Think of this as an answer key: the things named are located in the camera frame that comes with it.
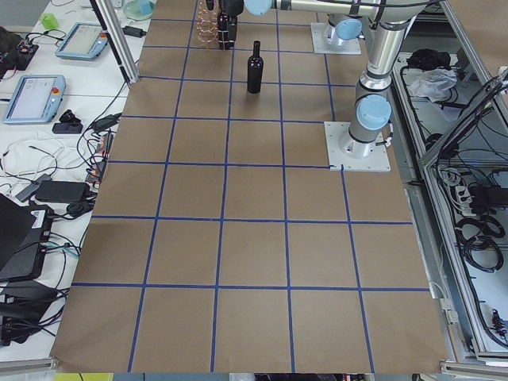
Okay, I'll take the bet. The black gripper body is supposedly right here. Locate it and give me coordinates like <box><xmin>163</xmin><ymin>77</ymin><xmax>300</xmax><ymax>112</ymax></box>
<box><xmin>220</xmin><ymin>0</ymin><xmax>243</xmax><ymax>17</ymax></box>

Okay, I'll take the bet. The dark wine bottle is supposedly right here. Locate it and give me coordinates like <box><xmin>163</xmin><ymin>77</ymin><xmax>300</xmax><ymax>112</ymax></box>
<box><xmin>247</xmin><ymin>40</ymin><xmax>264</xmax><ymax>94</ymax></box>

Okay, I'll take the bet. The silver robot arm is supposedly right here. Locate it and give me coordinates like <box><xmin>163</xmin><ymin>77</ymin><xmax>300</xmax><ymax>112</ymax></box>
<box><xmin>322</xmin><ymin>13</ymin><xmax>362</xmax><ymax>47</ymax></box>
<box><xmin>218</xmin><ymin>1</ymin><xmax>432</xmax><ymax>159</ymax></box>

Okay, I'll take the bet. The green plate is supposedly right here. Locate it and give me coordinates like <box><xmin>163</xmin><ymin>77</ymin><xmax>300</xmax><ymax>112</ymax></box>
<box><xmin>122</xmin><ymin>0</ymin><xmax>156</xmax><ymax>21</ymax></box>

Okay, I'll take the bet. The blue teach pendant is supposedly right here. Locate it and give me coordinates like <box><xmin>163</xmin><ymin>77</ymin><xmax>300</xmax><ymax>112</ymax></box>
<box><xmin>2</xmin><ymin>75</ymin><xmax>67</xmax><ymax>125</ymax></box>
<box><xmin>55</xmin><ymin>23</ymin><xmax>108</xmax><ymax>61</ymax></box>

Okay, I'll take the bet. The green box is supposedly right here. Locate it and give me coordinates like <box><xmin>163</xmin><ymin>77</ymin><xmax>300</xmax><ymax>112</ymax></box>
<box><xmin>40</xmin><ymin>13</ymin><xmax>59</xmax><ymax>30</ymax></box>

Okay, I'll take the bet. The crumpled white cloth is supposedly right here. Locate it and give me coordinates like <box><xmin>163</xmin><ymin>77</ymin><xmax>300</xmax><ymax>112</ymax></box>
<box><xmin>408</xmin><ymin>68</ymin><xmax>457</xmax><ymax>102</ymax></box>

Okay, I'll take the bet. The black power brick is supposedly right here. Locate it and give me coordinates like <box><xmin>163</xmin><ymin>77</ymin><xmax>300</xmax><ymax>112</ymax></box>
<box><xmin>35</xmin><ymin>180</ymin><xmax>90</xmax><ymax>203</ymax></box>

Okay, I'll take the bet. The black laptop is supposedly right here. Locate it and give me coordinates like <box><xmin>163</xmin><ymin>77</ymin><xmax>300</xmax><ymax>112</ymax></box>
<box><xmin>1</xmin><ymin>195</ymin><xmax>53</xmax><ymax>282</ymax></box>

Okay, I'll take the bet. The copper wire wine basket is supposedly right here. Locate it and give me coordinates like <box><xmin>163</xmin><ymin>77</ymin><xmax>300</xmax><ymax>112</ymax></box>
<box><xmin>196</xmin><ymin>0</ymin><xmax>221</xmax><ymax>48</ymax></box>

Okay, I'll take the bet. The aluminium frame post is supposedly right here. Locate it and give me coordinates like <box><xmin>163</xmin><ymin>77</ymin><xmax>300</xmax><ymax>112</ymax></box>
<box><xmin>90</xmin><ymin>0</ymin><xmax>139</xmax><ymax>85</ymax></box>

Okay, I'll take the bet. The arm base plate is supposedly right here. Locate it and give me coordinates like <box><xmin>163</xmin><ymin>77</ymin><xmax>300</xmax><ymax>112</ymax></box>
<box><xmin>310</xmin><ymin>19</ymin><xmax>362</xmax><ymax>55</ymax></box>
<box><xmin>324</xmin><ymin>121</ymin><xmax>391</xmax><ymax>172</ymax></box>

